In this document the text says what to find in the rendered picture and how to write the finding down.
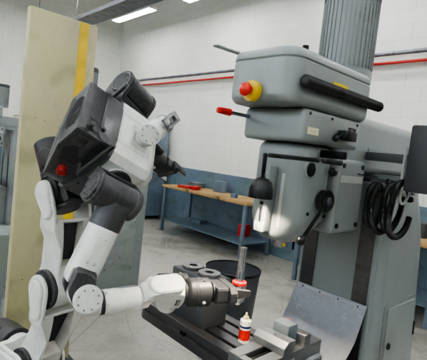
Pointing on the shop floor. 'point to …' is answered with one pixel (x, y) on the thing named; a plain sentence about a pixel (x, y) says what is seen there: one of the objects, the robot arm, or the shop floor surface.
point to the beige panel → (69, 50)
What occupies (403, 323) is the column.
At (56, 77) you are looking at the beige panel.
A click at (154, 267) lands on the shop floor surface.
